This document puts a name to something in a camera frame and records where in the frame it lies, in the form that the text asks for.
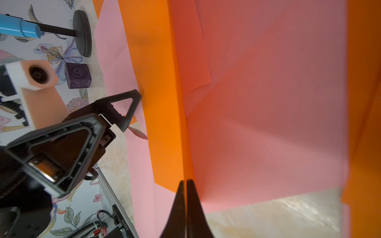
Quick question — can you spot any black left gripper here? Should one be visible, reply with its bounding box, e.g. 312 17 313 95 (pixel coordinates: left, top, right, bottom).
1 89 141 208

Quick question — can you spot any orange paper sheet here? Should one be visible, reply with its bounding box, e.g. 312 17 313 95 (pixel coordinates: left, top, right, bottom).
342 1 381 238

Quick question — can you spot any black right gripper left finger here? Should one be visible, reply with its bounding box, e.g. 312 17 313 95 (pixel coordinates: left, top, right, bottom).
160 180 186 238

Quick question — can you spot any blue microphone on stand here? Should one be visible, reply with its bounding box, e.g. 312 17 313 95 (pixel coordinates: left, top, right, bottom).
1 10 92 58

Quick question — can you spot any large pink paper sheet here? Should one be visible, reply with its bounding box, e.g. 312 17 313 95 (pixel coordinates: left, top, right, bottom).
95 1 175 238

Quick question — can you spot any purple cube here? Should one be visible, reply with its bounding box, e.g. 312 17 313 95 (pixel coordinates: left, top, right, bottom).
64 62 92 89

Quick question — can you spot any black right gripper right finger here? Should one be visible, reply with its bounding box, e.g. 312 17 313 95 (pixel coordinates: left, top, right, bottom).
186 179 214 238

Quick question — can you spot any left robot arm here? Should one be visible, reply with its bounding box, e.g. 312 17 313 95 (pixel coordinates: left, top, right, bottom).
1 90 141 238

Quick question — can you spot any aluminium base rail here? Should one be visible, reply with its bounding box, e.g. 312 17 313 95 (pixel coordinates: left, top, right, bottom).
65 166 140 238

